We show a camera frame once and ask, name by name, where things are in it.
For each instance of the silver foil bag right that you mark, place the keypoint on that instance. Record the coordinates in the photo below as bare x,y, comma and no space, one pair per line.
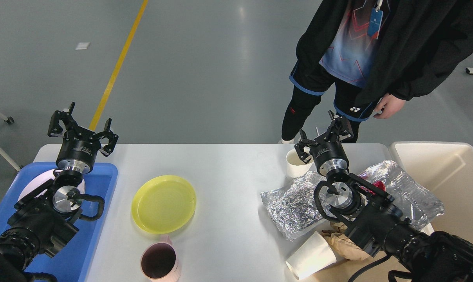
416,202

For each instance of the upright white paper cup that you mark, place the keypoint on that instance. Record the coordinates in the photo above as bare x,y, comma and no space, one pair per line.
295,167

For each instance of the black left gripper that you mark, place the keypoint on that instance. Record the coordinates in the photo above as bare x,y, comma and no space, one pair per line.
78,153

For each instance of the silver foil bag left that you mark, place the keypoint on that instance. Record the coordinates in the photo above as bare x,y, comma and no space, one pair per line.
292,208

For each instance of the flat brown paper sheet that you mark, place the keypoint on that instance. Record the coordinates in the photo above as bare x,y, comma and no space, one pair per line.
343,269

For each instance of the clear floor plate left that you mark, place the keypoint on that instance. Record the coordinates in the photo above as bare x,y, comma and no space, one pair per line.
323,132

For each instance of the crumpled brown paper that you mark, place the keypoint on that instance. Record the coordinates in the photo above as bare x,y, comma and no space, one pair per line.
341,244

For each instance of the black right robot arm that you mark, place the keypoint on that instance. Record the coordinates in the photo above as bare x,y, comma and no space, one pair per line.
373,222

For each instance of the silver foil bag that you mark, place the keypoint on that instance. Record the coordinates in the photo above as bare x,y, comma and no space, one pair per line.
292,208
416,202

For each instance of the white floor marker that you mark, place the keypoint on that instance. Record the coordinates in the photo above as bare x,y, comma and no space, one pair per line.
82,46

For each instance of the person's hand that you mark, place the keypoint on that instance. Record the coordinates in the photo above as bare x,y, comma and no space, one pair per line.
388,106

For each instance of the person in black jacket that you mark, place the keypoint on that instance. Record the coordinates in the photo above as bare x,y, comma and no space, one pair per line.
368,48

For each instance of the beige plastic bin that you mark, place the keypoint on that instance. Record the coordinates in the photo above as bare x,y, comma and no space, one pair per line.
445,169

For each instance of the yellow plastic plate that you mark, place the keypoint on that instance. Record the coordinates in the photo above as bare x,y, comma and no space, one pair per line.
163,204

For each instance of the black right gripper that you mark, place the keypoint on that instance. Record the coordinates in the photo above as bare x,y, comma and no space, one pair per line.
326,151

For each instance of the crushed red soda can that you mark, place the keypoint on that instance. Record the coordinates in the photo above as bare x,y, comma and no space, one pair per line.
379,184

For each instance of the lying white paper cup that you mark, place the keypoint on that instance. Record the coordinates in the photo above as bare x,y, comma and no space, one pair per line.
315,254

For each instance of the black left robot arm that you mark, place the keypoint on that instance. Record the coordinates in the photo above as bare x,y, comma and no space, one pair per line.
44,221

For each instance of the pink HOME mug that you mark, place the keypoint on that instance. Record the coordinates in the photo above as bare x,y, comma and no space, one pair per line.
160,262

